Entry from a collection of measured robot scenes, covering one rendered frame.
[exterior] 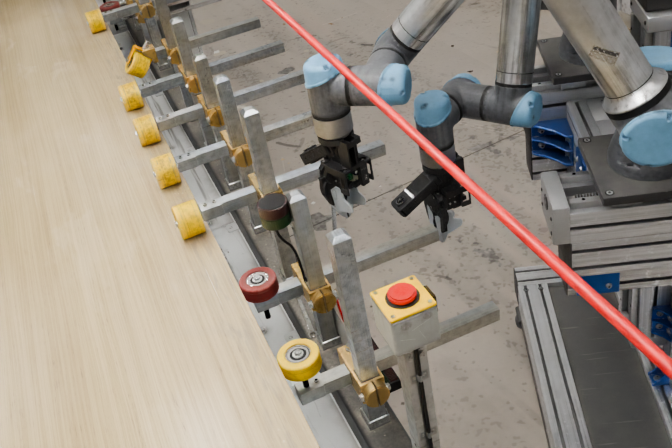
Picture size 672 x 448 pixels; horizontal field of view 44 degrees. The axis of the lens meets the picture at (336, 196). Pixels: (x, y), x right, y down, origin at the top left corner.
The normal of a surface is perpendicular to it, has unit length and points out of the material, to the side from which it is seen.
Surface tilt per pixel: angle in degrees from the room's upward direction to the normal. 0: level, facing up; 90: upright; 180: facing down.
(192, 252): 0
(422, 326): 90
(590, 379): 0
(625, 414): 0
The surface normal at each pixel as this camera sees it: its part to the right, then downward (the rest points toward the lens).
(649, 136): -0.17, 0.67
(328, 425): -0.16, -0.81
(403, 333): 0.37, 0.48
